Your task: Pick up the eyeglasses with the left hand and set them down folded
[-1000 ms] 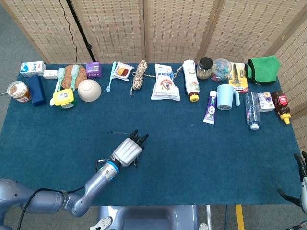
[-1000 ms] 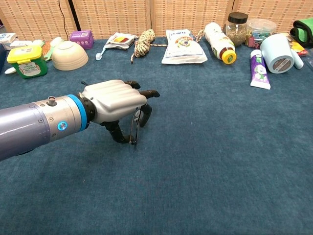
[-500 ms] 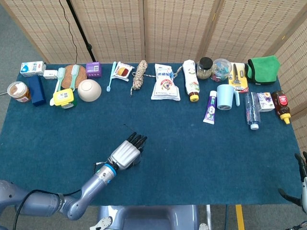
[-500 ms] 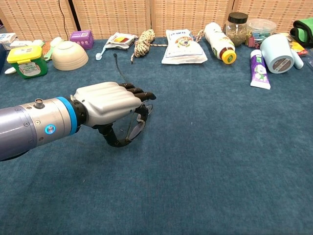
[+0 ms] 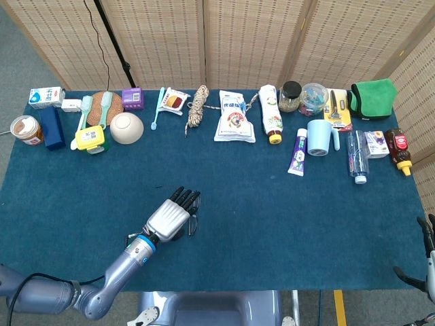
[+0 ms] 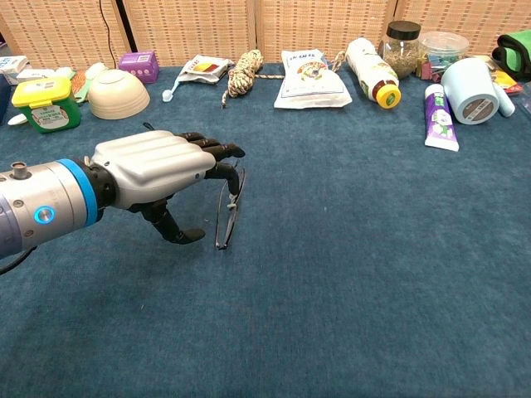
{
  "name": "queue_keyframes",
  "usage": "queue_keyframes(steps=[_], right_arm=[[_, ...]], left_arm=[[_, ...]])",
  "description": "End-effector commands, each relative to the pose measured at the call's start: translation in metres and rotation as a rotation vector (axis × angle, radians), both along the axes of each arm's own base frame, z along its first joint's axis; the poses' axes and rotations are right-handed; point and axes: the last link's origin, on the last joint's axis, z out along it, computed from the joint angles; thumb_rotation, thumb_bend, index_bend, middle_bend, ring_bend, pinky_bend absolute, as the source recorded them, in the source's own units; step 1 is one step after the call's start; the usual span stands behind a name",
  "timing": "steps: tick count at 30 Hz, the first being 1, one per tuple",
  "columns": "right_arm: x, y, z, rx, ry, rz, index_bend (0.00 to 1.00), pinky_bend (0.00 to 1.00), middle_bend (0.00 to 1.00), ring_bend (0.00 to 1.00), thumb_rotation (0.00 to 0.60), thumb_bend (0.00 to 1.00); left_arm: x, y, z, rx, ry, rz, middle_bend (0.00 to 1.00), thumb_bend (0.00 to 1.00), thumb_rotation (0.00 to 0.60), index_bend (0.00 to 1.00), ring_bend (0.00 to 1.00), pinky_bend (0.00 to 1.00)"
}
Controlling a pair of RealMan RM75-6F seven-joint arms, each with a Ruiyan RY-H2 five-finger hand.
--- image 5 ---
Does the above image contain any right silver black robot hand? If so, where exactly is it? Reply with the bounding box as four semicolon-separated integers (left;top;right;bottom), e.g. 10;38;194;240
393;213;435;305

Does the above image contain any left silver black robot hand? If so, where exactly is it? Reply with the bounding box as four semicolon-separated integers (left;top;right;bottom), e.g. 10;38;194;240
145;186;202;243

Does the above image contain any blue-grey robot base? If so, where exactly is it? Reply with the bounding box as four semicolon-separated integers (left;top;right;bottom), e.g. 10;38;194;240
137;290;283;326

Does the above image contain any beige bowl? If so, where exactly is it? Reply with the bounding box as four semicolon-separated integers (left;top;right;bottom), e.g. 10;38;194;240
109;111;145;145

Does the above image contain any blue table cloth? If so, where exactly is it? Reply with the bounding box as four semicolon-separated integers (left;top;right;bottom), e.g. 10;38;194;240
0;88;430;293

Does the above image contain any light blue toothbrush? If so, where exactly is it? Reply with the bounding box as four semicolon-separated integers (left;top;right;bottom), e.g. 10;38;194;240
151;87;166;131

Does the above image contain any green container yellow lid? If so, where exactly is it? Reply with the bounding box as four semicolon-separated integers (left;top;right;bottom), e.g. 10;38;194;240
75;125;110;156

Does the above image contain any white printed powder bag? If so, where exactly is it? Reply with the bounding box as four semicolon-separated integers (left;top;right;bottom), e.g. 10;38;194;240
213;90;256;143

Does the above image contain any white red snack packet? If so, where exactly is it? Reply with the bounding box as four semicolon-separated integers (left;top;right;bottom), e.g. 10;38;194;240
160;87;191;116

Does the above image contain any purple box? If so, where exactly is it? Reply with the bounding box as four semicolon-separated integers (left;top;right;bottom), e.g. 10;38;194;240
121;87;145;111

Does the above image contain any brown honey bottle yellow cap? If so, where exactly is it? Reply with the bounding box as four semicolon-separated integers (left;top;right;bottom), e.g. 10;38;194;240
384;128;413;177

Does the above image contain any round woven brown coaster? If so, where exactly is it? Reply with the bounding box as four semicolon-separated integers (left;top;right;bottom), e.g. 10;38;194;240
86;90;124;127

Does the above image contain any mint green brush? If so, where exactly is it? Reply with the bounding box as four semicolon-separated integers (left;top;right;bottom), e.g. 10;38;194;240
70;95;94;151
99;91;114;130

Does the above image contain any clear water bottle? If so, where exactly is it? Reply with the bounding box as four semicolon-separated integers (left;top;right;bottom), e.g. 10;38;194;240
346;130;370;185

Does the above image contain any small white purple carton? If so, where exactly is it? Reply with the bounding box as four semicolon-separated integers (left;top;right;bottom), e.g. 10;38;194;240
364;130;390;160

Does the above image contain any white table leg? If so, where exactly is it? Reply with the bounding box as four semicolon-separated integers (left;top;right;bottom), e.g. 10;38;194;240
291;290;301;323

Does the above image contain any purple white toothpaste tube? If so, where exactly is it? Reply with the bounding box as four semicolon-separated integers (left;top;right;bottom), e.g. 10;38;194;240
287;128;309;177

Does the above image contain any dark blue box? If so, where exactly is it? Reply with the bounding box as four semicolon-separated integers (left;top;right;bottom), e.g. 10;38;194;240
39;107;67;151

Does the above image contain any white bottle yellow cap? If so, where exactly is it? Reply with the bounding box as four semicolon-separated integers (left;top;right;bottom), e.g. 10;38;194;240
258;84;284;145

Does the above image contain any small white box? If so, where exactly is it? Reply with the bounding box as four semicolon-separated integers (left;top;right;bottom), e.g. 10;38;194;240
60;98;83;113

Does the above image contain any glass jar black lid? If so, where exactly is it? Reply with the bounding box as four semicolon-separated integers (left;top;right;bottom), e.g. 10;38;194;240
278;80;302;113

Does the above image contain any light blue mug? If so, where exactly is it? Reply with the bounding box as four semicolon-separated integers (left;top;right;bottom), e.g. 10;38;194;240
307;119;341;157

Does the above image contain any white blue milk carton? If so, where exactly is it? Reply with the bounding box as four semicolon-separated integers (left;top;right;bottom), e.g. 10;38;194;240
28;86;66;110

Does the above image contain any black stand pole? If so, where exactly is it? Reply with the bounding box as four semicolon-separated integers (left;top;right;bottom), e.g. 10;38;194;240
93;0;137;88

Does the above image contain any green folded cloth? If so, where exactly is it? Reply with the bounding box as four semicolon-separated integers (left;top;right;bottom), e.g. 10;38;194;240
347;78;398;120

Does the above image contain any clear tub of clips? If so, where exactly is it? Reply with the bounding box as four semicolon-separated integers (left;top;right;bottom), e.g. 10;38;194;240
298;82;329;117

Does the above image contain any razor in yellow package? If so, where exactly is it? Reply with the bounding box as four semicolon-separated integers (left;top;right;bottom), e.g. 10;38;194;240
322;88;353;132

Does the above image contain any bamboo folding screen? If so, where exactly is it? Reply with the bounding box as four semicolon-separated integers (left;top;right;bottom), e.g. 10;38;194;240
0;0;435;221

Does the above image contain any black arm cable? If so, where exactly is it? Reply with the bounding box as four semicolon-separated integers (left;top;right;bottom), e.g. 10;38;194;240
6;273;105;326

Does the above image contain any coiled braided rope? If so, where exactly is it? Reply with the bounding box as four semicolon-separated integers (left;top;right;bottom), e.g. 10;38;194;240
184;84;260;137

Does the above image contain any thin black hanging cable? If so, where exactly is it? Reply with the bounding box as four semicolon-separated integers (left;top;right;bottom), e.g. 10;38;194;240
83;0;111;91

